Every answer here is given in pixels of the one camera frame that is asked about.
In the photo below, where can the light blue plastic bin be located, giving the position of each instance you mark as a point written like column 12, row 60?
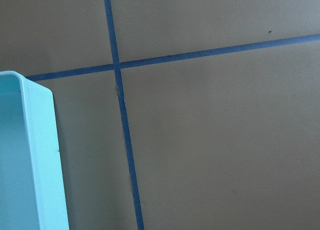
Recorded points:
column 32, row 195

